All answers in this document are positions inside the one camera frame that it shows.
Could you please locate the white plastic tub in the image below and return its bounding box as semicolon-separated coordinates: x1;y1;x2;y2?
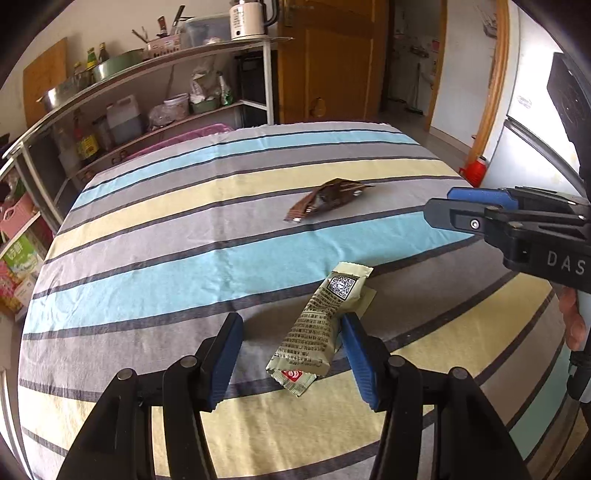
163;93;190;117

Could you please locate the white electric kettle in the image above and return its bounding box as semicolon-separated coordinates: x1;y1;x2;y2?
229;0;280;40

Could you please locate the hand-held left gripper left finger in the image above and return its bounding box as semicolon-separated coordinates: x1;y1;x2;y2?
55;312;245;480

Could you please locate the broom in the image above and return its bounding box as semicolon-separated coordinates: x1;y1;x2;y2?
408;64;424;114

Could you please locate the silver refrigerator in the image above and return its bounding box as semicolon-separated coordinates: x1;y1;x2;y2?
485;0;583;195

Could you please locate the clear storage box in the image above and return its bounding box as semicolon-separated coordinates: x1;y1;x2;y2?
182;16;232;49

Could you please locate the green bowl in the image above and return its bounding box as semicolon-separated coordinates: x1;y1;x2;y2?
189;97;221;115

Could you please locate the brown snack wrapper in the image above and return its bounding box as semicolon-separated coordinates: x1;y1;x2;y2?
287;178;375;223

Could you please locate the red thermos jug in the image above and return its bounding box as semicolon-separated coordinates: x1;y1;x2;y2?
459;155;491;188

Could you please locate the white plastic jug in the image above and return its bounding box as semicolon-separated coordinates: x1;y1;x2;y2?
106;95;143;144

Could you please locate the metal shelf rack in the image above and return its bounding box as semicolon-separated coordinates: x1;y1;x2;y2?
0;37;294;227

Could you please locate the steel basin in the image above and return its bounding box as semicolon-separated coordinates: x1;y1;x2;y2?
36;76;93;112

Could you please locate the striped tablecloth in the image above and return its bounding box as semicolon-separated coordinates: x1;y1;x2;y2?
18;121;591;480

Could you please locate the pink utensil box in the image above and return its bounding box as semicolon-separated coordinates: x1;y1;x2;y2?
145;37;182;61

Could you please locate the wooden cutting board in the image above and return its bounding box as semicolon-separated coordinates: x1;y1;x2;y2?
23;38;69;126

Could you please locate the pink plastic lid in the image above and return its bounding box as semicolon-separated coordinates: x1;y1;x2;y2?
124;122;232;160

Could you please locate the beige snack wrapper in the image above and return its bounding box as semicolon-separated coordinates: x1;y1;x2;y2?
266;261;376;398

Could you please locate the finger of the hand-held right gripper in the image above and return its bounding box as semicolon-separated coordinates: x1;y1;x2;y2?
426;198;509;241
447;186;578;218

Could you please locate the green bottle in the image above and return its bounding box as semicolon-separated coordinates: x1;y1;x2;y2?
216;71;234;106

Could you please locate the pink plastic basket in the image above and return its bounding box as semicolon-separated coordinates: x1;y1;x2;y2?
0;194;36;239

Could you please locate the green white carton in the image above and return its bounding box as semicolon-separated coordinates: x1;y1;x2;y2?
0;233;41;278

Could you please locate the clear bag of dried goods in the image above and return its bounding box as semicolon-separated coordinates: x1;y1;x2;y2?
147;104;179;130

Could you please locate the person's right hand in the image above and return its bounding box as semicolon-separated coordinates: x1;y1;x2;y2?
556;287;589;352

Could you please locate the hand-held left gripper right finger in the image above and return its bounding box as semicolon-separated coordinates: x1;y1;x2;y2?
341;312;532;480

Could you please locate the wooden door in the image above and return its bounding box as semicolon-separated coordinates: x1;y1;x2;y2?
277;0;391;125

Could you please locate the dark sauce bottle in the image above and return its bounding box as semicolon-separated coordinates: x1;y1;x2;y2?
73;115;100;161

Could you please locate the green basin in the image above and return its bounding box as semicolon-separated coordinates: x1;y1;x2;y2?
92;48;144;84

